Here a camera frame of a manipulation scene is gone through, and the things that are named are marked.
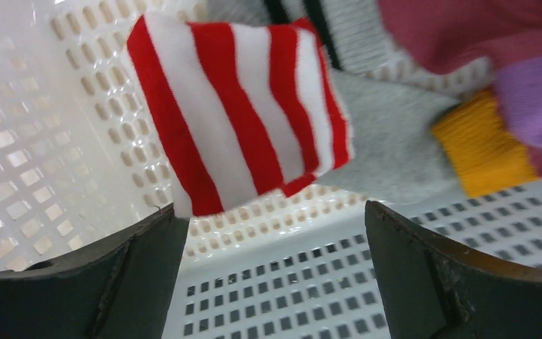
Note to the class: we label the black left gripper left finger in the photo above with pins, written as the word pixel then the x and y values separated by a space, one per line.
pixel 118 287

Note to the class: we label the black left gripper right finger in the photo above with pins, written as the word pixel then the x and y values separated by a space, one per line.
pixel 434 287

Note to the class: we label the grey striped sock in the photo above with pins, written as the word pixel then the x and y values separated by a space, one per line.
pixel 392 101

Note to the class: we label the white perforated plastic basket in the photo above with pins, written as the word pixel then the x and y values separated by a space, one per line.
pixel 79 161

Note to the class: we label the maroon purple sock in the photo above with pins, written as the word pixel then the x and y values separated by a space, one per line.
pixel 494 140

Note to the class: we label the red white striped sock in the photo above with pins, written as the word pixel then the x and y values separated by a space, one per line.
pixel 240 110

